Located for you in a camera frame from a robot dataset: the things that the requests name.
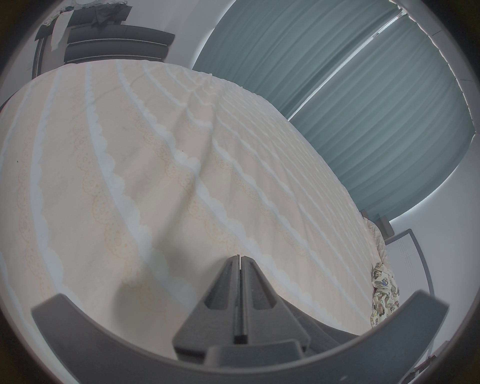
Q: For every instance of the blue-green curtain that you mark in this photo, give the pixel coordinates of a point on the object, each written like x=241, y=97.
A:
x=270, y=48
x=393, y=123

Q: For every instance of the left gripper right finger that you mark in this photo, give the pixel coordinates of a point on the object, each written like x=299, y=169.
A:
x=262, y=318

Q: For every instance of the white printed pillow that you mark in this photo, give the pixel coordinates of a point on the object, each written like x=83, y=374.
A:
x=383, y=292

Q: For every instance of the dark chest of drawers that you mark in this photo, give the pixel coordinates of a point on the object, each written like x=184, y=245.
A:
x=116, y=43

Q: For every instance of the bed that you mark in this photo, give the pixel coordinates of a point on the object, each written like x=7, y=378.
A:
x=150, y=168

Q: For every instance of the grey framed white panel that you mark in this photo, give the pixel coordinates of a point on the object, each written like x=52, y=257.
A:
x=407, y=258

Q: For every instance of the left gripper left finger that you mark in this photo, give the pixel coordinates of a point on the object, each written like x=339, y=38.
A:
x=219, y=318

